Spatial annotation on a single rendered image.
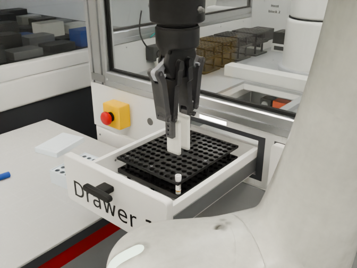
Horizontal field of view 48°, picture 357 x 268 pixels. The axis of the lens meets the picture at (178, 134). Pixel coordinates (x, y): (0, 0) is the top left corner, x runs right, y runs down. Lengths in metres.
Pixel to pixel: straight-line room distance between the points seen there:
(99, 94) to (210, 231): 0.89
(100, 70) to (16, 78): 0.40
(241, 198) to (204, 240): 0.60
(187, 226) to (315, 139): 0.18
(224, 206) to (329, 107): 0.76
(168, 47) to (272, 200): 0.33
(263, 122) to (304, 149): 0.54
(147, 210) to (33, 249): 0.28
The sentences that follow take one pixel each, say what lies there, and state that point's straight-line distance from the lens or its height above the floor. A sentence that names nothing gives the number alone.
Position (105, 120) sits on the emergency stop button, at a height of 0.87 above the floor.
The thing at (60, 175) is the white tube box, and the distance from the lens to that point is 1.07.
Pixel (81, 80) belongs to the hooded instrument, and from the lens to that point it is 1.70.
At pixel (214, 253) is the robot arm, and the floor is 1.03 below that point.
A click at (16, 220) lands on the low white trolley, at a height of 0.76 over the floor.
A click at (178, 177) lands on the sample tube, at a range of 0.79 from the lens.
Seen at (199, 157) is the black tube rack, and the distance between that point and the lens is 0.88.
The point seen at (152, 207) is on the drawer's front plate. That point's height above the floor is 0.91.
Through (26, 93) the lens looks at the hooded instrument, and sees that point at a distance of 1.57.
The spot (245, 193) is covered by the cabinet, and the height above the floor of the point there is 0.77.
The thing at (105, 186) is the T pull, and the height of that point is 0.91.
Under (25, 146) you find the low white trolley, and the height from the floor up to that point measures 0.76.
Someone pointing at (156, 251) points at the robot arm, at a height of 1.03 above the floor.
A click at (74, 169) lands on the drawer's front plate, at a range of 0.86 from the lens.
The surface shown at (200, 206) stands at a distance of 0.81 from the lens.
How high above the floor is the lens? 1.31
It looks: 24 degrees down
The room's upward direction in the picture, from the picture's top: straight up
